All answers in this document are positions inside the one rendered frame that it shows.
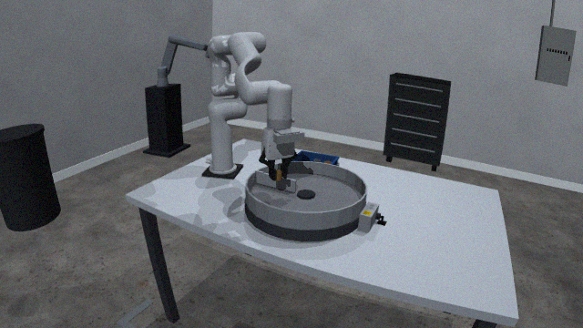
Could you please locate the blue crate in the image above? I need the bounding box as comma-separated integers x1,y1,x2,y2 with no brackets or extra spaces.
292,150,339,166

